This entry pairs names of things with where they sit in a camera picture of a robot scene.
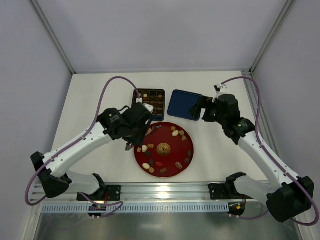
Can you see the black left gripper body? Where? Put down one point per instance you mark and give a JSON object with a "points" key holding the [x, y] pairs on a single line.
{"points": [[136, 137]]}

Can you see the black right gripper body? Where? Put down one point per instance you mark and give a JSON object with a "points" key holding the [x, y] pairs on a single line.
{"points": [[206, 109]]}

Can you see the metal serving tongs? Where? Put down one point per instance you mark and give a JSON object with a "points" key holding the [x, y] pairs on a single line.
{"points": [[138, 139]]}

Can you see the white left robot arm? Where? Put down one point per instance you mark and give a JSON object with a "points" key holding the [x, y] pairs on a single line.
{"points": [[53, 168]]}

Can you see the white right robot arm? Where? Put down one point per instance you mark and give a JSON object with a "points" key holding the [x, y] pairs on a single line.
{"points": [[286, 195]]}

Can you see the caramel barrel chocolate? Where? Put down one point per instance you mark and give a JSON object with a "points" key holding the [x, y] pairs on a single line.
{"points": [[150, 145]]}

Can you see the white swirl oval chocolate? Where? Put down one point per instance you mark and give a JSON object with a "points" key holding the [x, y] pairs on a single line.
{"points": [[175, 133]]}

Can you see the dark square chocolate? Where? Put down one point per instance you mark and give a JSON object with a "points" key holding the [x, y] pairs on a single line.
{"points": [[148, 153]]}

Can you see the blue chocolate tin box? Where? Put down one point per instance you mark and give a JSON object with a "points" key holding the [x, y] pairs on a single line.
{"points": [[157, 99]]}

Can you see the dark heart chocolate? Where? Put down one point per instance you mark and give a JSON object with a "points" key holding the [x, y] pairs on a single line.
{"points": [[151, 162]]}

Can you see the brown square chocolate front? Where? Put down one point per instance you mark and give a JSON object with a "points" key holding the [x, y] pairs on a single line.
{"points": [[163, 170]]}

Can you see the caramel oval chocolate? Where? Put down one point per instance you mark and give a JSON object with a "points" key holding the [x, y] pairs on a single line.
{"points": [[178, 165]]}

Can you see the blue tin lid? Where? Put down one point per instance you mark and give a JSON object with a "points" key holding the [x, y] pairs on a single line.
{"points": [[180, 104]]}

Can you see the red round lacquer tray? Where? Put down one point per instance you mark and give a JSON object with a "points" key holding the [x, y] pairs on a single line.
{"points": [[167, 150]]}

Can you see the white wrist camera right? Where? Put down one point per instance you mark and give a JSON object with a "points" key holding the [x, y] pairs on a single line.
{"points": [[221, 89]]}

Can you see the aluminium mounting rail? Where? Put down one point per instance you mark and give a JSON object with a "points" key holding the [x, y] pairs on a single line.
{"points": [[149, 192]]}

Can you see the slotted cable duct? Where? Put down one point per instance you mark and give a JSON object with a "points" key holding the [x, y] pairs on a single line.
{"points": [[135, 207]]}

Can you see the right aluminium frame post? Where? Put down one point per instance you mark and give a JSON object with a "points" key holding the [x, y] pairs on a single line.
{"points": [[272, 34]]}

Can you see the aluminium frame post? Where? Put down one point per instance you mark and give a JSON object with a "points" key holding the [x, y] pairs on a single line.
{"points": [[51, 33], [272, 34]]}

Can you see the left aluminium frame post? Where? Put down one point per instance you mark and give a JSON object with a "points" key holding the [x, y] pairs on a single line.
{"points": [[51, 33]]}

